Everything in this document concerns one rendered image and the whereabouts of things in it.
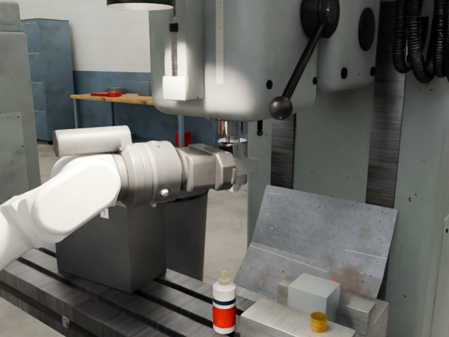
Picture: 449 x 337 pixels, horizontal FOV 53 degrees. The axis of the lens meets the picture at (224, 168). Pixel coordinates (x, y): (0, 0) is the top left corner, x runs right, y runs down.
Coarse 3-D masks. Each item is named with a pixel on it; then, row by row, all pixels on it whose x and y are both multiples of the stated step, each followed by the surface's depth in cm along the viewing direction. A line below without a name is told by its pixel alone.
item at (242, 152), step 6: (228, 150) 68; (234, 150) 68; (240, 150) 68; (246, 150) 69; (234, 156) 68; (240, 156) 69; (246, 156) 70; (240, 180) 70; (246, 180) 71; (234, 186) 70
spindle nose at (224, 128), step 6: (222, 126) 68; (228, 126) 67; (234, 126) 67; (240, 126) 68; (246, 126) 68; (222, 132) 68; (228, 132) 68; (234, 132) 67; (240, 132) 68; (246, 132) 69
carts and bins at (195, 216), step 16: (192, 192) 295; (176, 208) 255; (192, 208) 260; (176, 224) 258; (192, 224) 263; (176, 240) 261; (192, 240) 266; (176, 256) 264; (192, 256) 269; (192, 272) 273
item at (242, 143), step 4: (220, 140) 69; (224, 140) 69; (240, 140) 69; (244, 140) 69; (220, 144) 69; (224, 144) 68; (228, 144) 68; (232, 144) 68; (236, 144) 68; (240, 144) 68; (244, 144) 69; (228, 148) 68; (232, 148) 68; (236, 148) 68; (240, 148) 68
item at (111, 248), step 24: (96, 216) 92; (120, 216) 88; (144, 216) 92; (72, 240) 97; (96, 240) 93; (120, 240) 90; (144, 240) 93; (72, 264) 99; (96, 264) 95; (120, 264) 91; (144, 264) 94; (120, 288) 92
